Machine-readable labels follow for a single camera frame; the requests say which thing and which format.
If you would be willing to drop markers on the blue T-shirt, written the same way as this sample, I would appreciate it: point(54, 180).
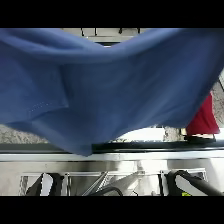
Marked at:
point(110, 83)

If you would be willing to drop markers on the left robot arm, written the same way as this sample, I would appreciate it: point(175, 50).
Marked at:
point(46, 184)

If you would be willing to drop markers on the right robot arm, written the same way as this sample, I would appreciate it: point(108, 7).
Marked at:
point(186, 183)

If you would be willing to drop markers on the red garment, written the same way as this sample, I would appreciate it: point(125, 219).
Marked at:
point(204, 118)

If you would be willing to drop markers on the silver frame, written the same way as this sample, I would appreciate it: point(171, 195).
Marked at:
point(110, 166)

